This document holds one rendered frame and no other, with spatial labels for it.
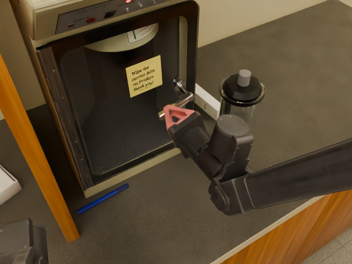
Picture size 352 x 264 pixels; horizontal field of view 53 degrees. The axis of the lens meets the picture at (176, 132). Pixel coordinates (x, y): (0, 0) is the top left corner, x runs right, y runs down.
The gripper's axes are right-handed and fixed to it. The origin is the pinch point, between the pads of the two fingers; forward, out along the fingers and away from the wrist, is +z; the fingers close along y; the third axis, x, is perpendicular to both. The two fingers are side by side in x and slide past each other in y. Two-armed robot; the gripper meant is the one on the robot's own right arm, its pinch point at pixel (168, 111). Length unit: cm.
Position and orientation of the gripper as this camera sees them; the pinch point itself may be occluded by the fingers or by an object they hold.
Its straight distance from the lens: 75.6
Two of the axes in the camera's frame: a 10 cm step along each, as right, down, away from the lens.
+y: -2.6, -5.4, -8.0
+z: -5.3, -6.2, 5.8
